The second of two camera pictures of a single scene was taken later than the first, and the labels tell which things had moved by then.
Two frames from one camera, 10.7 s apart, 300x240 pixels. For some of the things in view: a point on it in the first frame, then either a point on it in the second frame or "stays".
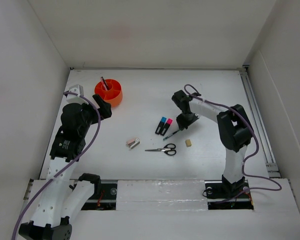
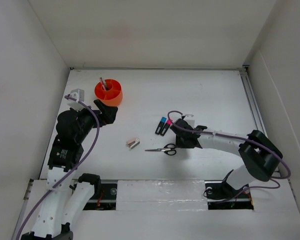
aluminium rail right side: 259,123 stays
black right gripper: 183,124 -> 179,144
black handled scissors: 168,149 stays
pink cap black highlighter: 165,128 stays
